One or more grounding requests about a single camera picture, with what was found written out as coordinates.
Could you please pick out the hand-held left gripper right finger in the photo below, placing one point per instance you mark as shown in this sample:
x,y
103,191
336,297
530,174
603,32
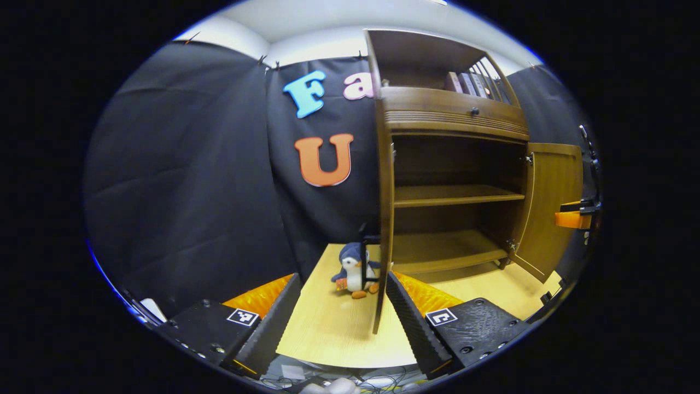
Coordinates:
x,y
418,334

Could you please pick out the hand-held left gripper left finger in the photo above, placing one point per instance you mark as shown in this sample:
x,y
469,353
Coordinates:
x,y
270,334

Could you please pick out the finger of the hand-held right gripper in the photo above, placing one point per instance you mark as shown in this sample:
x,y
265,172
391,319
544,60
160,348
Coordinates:
x,y
574,204
571,220

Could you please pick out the wooden shoe cabinet door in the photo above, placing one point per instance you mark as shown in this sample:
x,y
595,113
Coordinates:
x,y
385,219
552,191

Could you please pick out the wooden double-door shoe cabinet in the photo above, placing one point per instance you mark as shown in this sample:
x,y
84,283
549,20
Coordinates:
x,y
454,115

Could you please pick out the wooden inner cabinet shelf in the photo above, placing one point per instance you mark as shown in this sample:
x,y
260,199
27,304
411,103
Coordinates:
x,y
454,196

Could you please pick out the penguin plush toy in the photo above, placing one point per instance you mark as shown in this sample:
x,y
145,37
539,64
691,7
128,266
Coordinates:
x,y
353,271

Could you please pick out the black backdrop cloth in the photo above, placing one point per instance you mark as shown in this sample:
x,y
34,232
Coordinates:
x,y
191,175

